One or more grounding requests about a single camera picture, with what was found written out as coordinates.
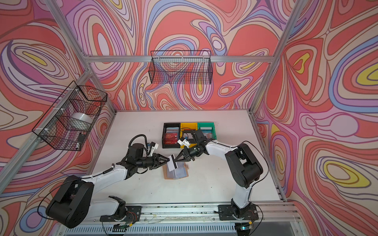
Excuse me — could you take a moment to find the left black wire basket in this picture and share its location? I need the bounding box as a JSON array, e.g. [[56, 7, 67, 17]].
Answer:
[[32, 82, 108, 151]]

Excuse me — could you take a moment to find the white card with black stripe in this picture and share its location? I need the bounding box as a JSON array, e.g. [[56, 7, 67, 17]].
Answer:
[[167, 154, 178, 172]]

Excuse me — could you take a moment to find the green plastic bin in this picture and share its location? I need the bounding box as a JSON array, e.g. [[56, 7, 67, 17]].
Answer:
[[197, 123, 217, 140]]

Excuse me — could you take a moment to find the back black wire basket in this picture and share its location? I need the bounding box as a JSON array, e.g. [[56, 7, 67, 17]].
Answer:
[[148, 50, 213, 85]]

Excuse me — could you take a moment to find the tan leather card holder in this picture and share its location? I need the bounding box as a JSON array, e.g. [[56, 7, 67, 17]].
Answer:
[[163, 162, 189, 180]]

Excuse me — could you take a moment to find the black wire basket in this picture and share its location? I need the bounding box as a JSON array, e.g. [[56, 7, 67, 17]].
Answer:
[[148, 50, 213, 85], [32, 82, 108, 151]]

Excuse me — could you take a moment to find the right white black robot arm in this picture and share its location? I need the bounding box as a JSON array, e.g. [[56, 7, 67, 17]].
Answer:
[[170, 130, 264, 221]]

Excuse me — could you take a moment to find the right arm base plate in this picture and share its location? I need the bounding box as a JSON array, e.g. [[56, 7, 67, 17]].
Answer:
[[216, 203, 259, 222]]

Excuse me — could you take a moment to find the red VIP cards stack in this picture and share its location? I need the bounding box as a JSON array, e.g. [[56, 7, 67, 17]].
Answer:
[[164, 127, 179, 145]]

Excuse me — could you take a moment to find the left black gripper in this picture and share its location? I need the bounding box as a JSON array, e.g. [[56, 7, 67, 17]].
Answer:
[[135, 154, 170, 171]]

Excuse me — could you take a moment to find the white roll in basket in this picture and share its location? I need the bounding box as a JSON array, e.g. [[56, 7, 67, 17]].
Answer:
[[69, 113, 93, 131]]

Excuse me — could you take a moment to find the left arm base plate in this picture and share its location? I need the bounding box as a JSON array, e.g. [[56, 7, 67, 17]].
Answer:
[[100, 206, 142, 223]]

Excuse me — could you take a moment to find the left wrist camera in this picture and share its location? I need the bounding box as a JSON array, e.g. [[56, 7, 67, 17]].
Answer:
[[148, 142, 159, 153]]

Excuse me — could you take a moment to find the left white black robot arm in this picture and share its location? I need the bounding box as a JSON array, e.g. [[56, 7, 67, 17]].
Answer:
[[45, 144, 170, 229]]

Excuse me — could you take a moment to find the yellow plastic bin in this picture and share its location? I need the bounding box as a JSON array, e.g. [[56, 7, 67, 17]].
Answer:
[[180, 123, 198, 147]]

